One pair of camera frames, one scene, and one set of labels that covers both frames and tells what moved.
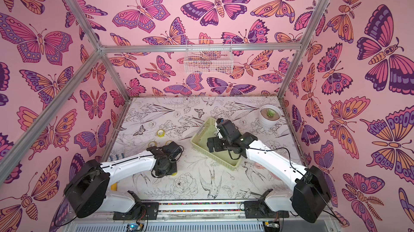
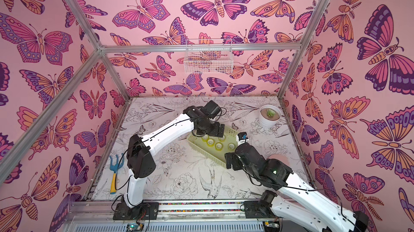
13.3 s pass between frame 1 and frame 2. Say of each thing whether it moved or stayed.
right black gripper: moved
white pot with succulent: stayed
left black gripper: moved
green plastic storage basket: stayed
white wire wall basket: stayed
